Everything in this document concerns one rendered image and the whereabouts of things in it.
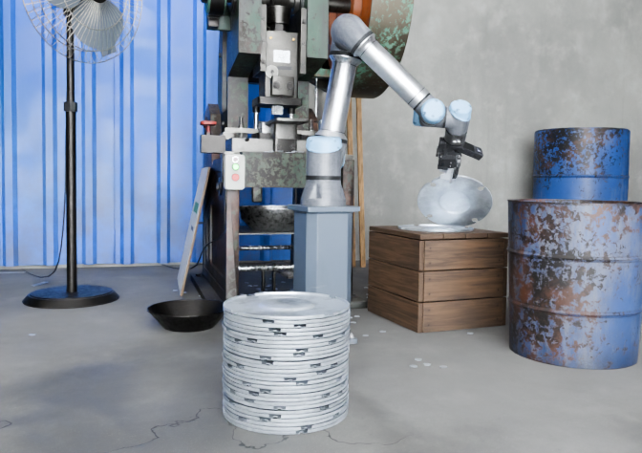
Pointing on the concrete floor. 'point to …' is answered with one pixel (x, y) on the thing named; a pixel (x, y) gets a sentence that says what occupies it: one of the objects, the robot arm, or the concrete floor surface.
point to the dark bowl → (187, 314)
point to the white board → (192, 228)
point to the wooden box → (438, 278)
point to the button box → (229, 184)
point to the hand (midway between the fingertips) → (452, 179)
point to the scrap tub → (575, 282)
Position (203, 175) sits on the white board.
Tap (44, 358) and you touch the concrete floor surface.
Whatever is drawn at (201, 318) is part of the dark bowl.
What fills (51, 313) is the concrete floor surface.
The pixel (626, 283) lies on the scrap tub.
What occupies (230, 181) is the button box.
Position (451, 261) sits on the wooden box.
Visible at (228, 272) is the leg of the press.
